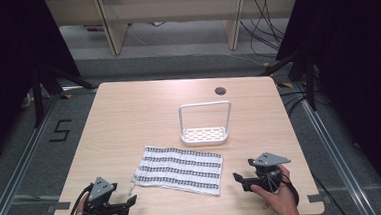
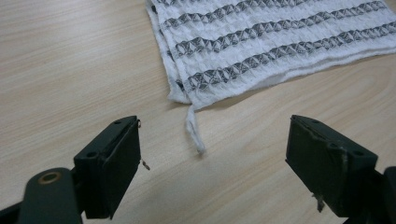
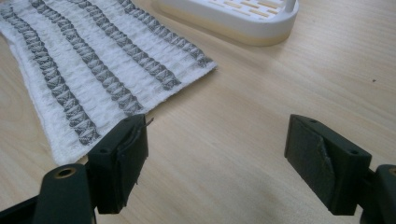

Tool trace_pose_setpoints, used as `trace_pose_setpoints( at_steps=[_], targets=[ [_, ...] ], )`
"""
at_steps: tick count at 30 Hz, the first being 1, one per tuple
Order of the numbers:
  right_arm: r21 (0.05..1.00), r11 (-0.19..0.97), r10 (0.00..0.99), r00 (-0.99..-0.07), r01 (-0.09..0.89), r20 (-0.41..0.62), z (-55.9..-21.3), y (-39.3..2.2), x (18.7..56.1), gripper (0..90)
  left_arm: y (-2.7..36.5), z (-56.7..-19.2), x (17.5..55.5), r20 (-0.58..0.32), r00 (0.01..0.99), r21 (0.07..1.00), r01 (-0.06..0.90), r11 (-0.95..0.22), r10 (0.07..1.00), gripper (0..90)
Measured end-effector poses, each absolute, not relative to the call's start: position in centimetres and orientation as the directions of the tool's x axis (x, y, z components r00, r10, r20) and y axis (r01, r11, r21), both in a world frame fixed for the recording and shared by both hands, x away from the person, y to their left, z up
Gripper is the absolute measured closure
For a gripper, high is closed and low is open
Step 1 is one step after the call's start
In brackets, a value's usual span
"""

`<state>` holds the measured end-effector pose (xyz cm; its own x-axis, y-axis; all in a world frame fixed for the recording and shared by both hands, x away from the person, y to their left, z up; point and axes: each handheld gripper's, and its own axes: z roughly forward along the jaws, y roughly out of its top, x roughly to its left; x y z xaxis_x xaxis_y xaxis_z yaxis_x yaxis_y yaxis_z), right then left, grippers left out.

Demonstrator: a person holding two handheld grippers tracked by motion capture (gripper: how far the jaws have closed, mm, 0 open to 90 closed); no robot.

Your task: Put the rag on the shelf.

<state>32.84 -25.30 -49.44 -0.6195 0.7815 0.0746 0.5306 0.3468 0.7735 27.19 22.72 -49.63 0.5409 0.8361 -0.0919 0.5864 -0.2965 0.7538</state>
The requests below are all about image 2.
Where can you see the white grey striped towel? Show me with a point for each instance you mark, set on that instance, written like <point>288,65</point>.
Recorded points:
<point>267,46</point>

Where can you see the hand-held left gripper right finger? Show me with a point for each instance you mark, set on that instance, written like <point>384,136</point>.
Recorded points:
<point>327,168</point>

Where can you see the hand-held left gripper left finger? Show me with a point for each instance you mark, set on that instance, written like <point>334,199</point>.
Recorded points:
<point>107,168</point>

